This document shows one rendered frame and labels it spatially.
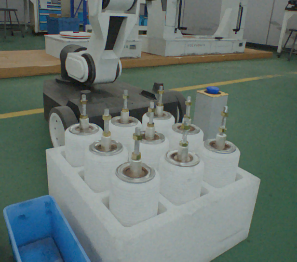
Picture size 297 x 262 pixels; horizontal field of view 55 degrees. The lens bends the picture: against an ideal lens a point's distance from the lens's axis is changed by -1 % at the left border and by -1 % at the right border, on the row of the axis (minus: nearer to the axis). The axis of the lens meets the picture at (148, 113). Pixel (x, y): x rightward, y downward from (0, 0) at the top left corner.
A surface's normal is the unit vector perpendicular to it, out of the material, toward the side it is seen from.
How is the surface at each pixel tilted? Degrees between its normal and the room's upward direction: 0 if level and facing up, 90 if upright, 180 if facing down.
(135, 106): 46
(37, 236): 88
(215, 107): 90
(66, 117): 36
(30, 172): 0
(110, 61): 119
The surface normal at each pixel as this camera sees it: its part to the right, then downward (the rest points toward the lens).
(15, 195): 0.06, -0.94
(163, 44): -0.79, 0.16
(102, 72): 0.57, 0.55
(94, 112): 0.47, -0.45
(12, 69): 0.61, 0.29
